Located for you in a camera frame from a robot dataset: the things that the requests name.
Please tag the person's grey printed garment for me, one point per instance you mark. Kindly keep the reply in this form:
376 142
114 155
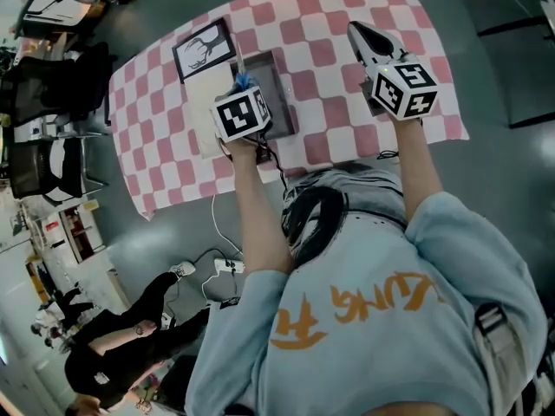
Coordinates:
329 206

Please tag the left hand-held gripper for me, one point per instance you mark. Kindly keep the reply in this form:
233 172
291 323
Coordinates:
236 117

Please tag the black framed antler picture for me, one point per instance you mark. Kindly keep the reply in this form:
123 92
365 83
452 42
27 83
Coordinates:
204 48

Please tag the cream paper sheet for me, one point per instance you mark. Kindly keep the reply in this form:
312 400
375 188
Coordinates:
208 102

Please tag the white power strip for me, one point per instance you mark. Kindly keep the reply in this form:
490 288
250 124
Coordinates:
229 265

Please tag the person's right forearm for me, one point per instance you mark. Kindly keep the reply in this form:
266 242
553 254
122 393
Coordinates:
418 167

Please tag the grey shallow box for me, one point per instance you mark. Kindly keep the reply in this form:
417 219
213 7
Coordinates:
277 93

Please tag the black office chair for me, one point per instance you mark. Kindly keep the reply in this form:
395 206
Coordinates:
43 167
56 85

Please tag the wooden shelf unit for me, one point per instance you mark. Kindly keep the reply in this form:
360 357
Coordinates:
82 232

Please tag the pink white checkered tablecloth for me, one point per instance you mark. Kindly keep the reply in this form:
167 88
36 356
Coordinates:
329 28

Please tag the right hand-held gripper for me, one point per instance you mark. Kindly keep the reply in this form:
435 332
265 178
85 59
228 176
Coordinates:
401 89

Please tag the person's left forearm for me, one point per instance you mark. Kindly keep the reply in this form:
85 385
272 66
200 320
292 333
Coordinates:
262 210

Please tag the person's light blue sweatshirt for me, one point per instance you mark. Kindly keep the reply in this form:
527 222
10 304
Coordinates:
368 327

